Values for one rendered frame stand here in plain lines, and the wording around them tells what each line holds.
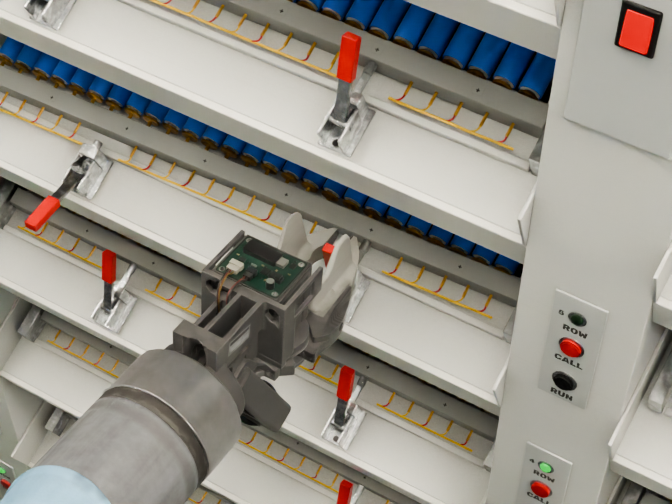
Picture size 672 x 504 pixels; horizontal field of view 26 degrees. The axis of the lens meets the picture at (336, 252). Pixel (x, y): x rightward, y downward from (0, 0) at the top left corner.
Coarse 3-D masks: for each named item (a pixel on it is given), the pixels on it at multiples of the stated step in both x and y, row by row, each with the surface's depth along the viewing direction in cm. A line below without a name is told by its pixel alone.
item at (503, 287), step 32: (32, 96) 132; (64, 96) 131; (96, 128) 131; (128, 128) 129; (128, 160) 129; (192, 160) 127; (224, 160) 126; (256, 192) 124; (288, 192) 124; (320, 224) 124; (352, 224) 122; (384, 224) 121; (416, 256) 120; (448, 256) 119; (480, 288) 118; (512, 288) 117
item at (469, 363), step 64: (0, 128) 134; (64, 128) 133; (128, 192) 130; (320, 192) 126; (192, 256) 126; (384, 256) 123; (384, 320) 121; (448, 320) 120; (512, 320) 116; (448, 384) 119
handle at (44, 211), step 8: (72, 168) 128; (72, 176) 128; (80, 176) 128; (64, 184) 128; (72, 184) 128; (56, 192) 127; (64, 192) 127; (48, 200) 127; (56, 200) 127; (40, 208) 126; (48, 208) 126; (56, 208) 127; (32, 216) 126; (40, 216) 126; (48, 216) 126; (32, 224) 125; (40, 224) 125
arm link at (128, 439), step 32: (96, 416) 94; (128, 416) 94; (160, 416) 94; (64, 448) 92; (96, 448) 92; (128, 448) 92; (160, 448) 93; (192, 448) 95; (32, 480) 91; (64, 480) 90; (96, 480) 90; (128, 480) 91; (160, 480) 93; (192, 480) 96
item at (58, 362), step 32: (32, 320) 165; (64, 320) 165; (0, 352) 165; (32, 352) 167; (64, 352) 166; (96, 352) 166; (32, 384) 166; (64, 384) 165; (96, 384) 164; (256, 448) 157; (288, 448) 156; (224, 480) 158; (256, 480) 157; (288, 480) 156; (320, 480) 155; (352, 480) 153
